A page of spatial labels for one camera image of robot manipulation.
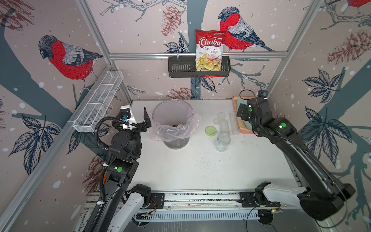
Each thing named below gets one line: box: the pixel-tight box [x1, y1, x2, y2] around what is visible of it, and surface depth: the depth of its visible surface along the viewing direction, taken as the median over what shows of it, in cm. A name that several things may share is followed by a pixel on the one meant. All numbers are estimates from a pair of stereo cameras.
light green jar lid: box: [204, 125, 217, 137], surface depth 103 cm
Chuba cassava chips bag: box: [195, 29, 226, 73], surface depth 87 cm
